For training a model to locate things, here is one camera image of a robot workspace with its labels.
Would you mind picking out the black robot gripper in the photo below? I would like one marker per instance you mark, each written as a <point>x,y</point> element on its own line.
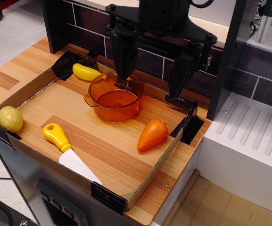
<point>160,18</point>

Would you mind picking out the yellow-green toy potato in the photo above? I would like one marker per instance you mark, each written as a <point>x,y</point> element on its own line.
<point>11,119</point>

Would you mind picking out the orange transparent plastic pot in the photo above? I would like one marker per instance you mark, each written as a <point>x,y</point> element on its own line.
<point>115,100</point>

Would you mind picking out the yellow toy banana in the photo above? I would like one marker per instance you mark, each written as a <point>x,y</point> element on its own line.
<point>86,73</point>

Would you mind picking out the orange toy carrot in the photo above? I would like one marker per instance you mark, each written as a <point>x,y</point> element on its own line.
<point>154,132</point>

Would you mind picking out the white ribbed drainer counter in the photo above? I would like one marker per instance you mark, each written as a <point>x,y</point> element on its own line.
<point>236,151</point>

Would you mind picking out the silver toy oven front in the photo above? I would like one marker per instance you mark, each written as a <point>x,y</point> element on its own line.
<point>49,195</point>

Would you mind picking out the dark grey vertical post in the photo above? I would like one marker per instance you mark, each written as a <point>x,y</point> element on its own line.
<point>238,34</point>

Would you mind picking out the yellow-handled toy knife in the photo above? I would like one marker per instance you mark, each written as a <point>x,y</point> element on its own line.
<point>54,133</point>

